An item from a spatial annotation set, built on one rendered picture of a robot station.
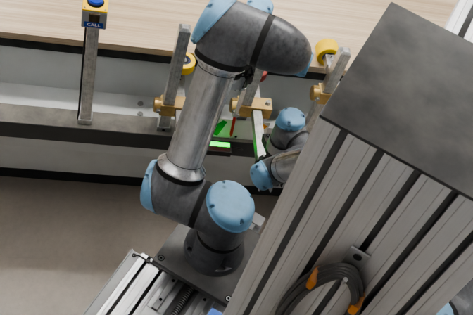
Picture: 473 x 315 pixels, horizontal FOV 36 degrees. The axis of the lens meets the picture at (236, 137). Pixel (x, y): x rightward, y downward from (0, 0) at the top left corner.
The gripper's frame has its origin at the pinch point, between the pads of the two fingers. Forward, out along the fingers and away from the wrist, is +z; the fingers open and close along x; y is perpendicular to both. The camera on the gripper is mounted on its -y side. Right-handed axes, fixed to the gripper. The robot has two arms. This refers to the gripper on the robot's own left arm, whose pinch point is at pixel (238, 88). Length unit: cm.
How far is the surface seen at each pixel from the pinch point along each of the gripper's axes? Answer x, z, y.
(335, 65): 4.0, -8.0, -29.8
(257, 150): 13.4, 15.7, -4.6
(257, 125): 4.2, 15.7, -8.8
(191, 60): -23.2, 11.1, 4.5
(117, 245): -10, 102, 25
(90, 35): -21.4, -8.6, 40.6
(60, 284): 0, 102, 51
